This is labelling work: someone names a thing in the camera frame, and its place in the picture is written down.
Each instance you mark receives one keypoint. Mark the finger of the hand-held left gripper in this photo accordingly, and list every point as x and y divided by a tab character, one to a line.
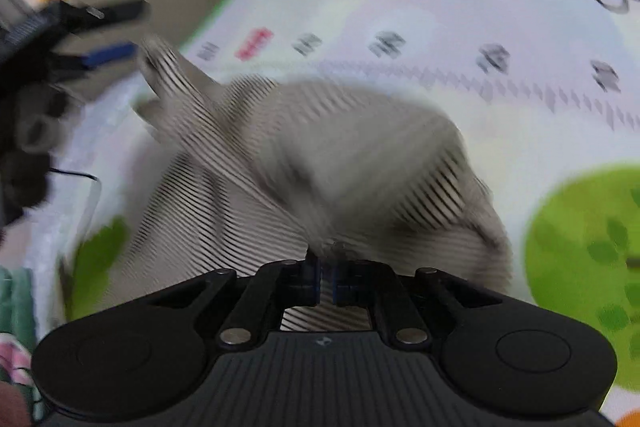
110	53
120	10

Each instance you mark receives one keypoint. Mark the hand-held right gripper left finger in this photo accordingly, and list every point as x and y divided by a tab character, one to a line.
311	282

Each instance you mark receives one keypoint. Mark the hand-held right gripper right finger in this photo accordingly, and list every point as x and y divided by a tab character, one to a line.
344	283

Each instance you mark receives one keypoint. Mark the floral patterned cloth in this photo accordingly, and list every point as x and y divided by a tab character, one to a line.
12	307

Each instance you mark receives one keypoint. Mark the printed cartoon play mat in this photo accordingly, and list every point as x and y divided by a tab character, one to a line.
425	32

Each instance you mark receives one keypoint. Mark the beige striped knit top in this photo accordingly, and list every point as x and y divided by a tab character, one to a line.
300	147

